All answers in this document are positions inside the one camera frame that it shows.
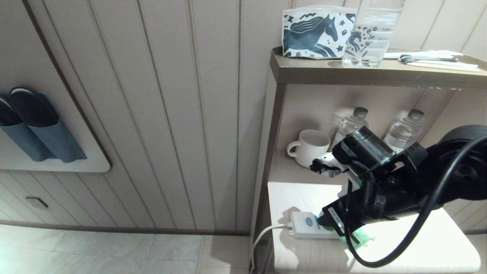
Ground green mosquito repellent plug-in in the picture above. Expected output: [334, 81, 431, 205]
[319, 224, 372, 250]

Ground patterned label water bottle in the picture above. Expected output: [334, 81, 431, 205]
[383, 109, 424, 153]

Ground white ribbed mug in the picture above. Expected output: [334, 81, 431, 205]
[286, 129, 330, 169]

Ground plain label water bottle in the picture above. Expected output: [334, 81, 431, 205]
[332, 107, 369, 149]

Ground beige wooden shelf nightstand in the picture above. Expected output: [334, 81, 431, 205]
[250, 46, 487, 274]

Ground white wrapped toothbrush stick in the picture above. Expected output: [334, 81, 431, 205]
[405, 61, 479, 72]

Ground white wrapped toiletry packet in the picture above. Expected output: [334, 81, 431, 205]
[382, 50, 463, 59]

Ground large clear water bottle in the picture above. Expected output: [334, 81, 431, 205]
[341, 0, 404, 68]

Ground horse print pouch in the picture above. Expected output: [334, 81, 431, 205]
[281, 6, 356, 60]

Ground dark slippers in blue holder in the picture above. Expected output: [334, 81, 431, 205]
[29, 93, 88, 164]

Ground blue fabric slipper pouch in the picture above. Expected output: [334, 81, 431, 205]
[0, 124, 57, 162]

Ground black slipper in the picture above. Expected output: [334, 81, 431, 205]
[10, 88, 60, 128]
[0, 94, 24, 127]

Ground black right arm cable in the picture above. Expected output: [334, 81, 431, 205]
[344, 136, 487, 268]

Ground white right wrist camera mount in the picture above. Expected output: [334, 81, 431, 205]
[310, 152, 364, 191]

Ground grey power strip cable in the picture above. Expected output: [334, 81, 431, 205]
[250, 223, 293, 274]

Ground grey wall socket plate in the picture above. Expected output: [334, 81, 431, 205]
[26, 197, 49, 209]

